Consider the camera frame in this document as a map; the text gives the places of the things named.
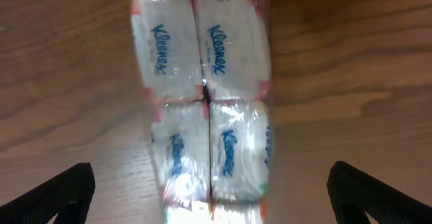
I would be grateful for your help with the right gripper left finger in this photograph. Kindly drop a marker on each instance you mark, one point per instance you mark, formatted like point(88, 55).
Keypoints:
point(64, 198)

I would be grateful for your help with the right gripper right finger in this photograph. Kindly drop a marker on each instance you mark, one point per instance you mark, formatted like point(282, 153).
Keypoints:
point(355, 196)

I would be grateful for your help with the tissue multipack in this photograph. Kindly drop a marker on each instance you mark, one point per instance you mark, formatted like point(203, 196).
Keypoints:
point(206, 71)

